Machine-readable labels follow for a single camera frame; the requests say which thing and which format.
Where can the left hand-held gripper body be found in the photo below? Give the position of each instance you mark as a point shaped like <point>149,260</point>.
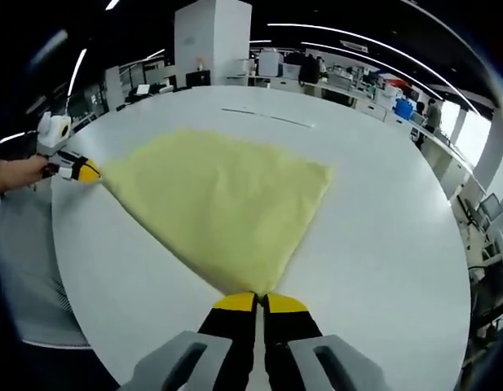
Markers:
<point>53,132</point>

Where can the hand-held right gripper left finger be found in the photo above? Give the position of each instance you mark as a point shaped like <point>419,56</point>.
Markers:
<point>230,346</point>

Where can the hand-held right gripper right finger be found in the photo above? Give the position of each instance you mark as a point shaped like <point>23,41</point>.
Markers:
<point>292,346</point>

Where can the yellow garment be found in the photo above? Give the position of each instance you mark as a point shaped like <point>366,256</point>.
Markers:
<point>218,195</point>

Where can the person's left hand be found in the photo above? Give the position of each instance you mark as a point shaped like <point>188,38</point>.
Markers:
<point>33,173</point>

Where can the grey office chair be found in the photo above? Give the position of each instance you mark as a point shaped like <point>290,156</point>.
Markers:
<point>35,285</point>

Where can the black desktop monitor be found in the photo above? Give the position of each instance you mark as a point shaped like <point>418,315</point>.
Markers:
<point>198,78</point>

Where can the white pillar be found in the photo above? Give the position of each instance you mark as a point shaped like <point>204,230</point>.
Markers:
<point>212,36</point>

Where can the white boxy machine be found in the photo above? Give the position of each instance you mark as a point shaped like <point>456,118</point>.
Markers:
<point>270,63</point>

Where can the computer monitor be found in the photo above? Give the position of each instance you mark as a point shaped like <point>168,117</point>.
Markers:
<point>492,207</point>

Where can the black backpack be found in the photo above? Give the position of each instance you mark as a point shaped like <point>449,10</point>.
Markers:
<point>309,69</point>

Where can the blue container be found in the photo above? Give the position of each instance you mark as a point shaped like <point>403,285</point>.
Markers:
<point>404,111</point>

